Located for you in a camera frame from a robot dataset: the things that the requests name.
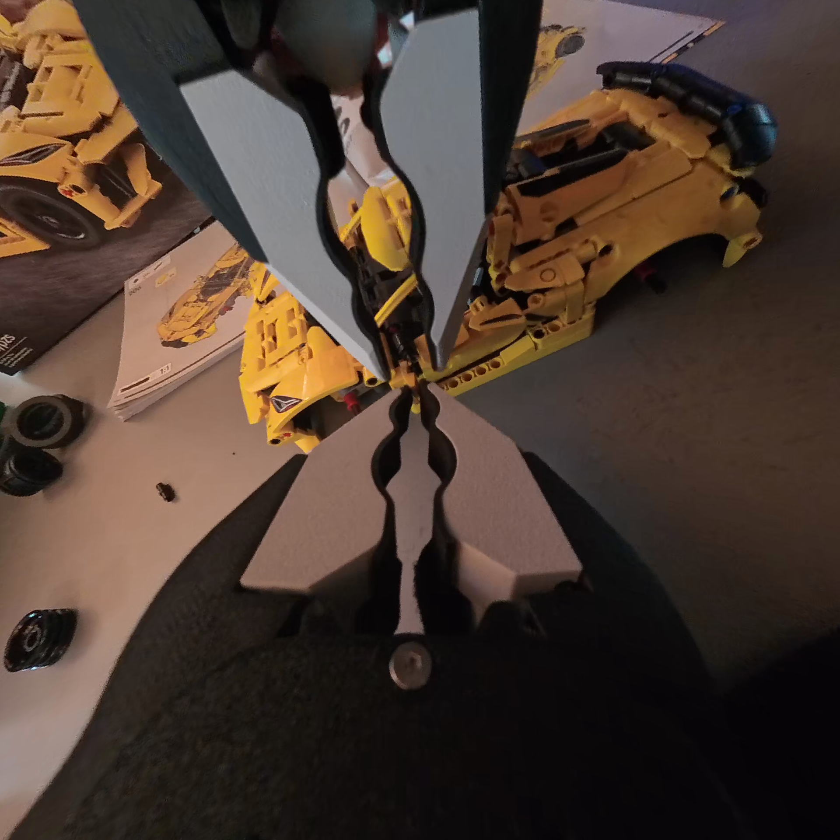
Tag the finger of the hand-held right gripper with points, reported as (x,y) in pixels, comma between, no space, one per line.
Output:
(262,177)
(446,164)

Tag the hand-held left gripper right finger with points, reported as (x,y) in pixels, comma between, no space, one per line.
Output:
(512,518)

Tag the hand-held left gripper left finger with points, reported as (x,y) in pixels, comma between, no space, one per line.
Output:
(315,518)

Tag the small yellow toy brick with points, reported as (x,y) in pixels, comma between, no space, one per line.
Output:
(405,379)

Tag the yellow toy brick car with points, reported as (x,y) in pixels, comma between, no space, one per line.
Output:
(623,216)

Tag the grey desk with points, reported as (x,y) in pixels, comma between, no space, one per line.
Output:
(656,426)

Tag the small black toy brick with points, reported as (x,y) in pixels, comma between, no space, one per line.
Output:
(166,492)

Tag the toy car set box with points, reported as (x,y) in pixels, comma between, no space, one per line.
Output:
(65,262)

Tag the wheel picture instruction booklet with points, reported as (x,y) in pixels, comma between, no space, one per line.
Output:
(623,33)

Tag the black toy car tyre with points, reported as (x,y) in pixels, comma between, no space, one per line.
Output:
(29,472)
(49,420)

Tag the black ridged toy part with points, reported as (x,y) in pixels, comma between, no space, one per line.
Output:
(39,640)

